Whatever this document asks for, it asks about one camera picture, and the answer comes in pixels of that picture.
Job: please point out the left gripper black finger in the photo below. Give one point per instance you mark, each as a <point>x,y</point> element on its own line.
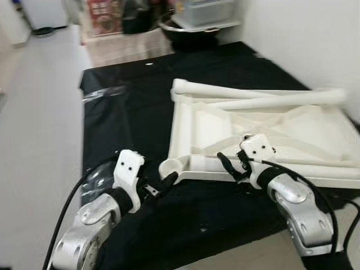
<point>169,180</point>

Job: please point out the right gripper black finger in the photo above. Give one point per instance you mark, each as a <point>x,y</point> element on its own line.
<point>229,167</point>

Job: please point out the white plastic children table top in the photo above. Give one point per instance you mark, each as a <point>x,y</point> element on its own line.
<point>202,129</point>

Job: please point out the black tablecloth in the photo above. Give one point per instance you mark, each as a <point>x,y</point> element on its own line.
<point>140,112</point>

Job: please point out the grey tape piece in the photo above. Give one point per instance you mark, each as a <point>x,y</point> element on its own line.
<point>259,55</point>

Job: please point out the black round bowl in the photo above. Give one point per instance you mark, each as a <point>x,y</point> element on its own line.
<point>191,36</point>

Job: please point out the beige woven mat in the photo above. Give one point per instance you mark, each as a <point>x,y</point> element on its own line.
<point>124,50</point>

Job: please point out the clear plastic storage box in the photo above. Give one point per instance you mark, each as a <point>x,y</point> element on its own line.
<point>208,11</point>

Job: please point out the black bag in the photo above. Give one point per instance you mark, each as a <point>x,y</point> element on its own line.
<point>140,17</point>

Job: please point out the red printed box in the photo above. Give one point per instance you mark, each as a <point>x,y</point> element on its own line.
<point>104,16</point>

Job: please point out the black round floor object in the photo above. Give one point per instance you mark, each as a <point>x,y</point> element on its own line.
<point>42,31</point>

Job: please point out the white appliance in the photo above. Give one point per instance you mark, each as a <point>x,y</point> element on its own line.
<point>45,12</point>

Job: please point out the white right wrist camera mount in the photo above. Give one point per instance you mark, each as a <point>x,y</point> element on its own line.
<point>259,147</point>

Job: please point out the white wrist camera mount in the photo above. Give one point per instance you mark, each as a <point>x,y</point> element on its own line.
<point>128,169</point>
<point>259,147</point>

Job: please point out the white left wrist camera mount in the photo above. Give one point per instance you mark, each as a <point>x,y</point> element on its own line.
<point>128,169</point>

